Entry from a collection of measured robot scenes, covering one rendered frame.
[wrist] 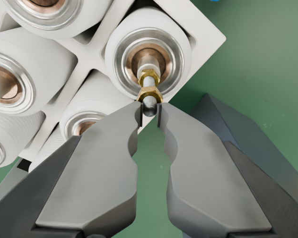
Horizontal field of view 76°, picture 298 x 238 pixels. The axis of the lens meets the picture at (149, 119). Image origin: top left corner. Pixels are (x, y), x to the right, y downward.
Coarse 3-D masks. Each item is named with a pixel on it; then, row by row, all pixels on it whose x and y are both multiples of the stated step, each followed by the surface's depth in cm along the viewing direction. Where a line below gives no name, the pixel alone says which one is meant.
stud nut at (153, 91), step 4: (144, 88) 14; (148, 88) 13; (152, 88) 13; (156, 88) 14; (140, 92) 13; (144, 92) 13; (148, 92) 13; (152, 92) 13; (156, 92) 13; (140, 96) 13; (144, 96) 13; (156, 96) 13; (160, 96) 13; (136, 100) 14; (140, 100) 13; (160, 100) 13
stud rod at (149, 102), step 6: (144, 78) 16; (150, 78) 16; (144, 84) 15; (150, 84) 15; (150, 96) 13; (144, 102) 13; (150, 102) 13; (156, 102) 13; (144, 108) 12; (150, 108) 12; (156, 108) 12; (144, 114) 13; (150, 114) 13
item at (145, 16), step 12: (132, 12) 26; (144, 12) 20; (156, 12) 21; (120, 24) 19; (132, 24) 18; (144, 24) 18; (156, 24) 18; (168, 24) 19; (120, 36) 19; (180, 36) 19; (108, 48) 20; (108, 60) 20; (108, 72) 21; (180, 84) 22; (132, 96) 23
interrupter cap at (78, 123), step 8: (80, 112) 23; (88, 112) 23; (96, 112) 23; (72, 120) 24; (80, 120) 24; (88, 120) 24; (96, 120) 24; (64, 128) 24; (72, 128) 24; (80, 128) 25
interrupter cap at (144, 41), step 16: (144, 32) 18; (160, 32) 18; (128, 48) 19; (144, 48) 19; (160, 48) 19; (176, 48) 19; (128, 64) 20; (160, 64) 20; (176, 64) 20; (128, 80) 21; (160, 80) 21; (176, 80) 21
